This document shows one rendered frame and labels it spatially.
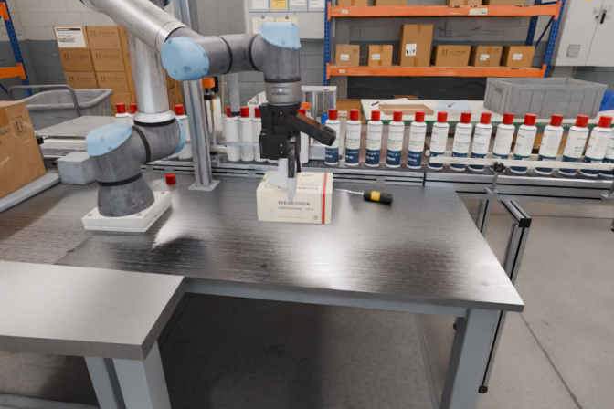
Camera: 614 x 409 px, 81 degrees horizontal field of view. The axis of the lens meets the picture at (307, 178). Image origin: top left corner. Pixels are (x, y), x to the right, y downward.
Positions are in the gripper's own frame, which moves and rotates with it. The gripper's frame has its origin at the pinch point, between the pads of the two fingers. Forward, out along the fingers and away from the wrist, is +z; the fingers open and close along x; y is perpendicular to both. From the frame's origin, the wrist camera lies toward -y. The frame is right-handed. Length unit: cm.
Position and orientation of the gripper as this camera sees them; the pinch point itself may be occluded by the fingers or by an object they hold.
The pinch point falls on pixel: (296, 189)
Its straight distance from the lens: 83.4
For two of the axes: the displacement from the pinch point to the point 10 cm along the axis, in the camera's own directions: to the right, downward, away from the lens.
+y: -10.0, -0.1, 0.9
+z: 0.2, 9.2, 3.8
